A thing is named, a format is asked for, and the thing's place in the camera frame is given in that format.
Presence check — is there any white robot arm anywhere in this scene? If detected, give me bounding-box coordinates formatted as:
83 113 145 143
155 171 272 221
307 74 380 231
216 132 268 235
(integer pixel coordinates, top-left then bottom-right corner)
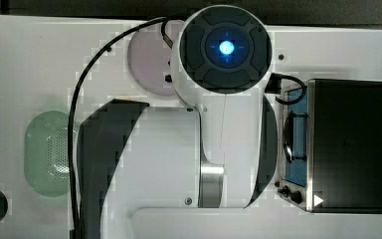
77 5 278 239

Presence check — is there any green perforated strainer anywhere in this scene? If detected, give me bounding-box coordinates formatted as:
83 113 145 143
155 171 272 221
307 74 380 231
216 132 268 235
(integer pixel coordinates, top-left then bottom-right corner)
24 111 70 197

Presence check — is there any lilac oval plate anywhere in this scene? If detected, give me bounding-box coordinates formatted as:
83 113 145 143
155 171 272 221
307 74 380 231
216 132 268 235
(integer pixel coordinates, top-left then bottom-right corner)
127 23 175 98

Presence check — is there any black toaster oven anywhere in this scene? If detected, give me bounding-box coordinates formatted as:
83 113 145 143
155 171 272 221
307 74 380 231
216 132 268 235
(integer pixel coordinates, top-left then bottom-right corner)
276 79 382 214

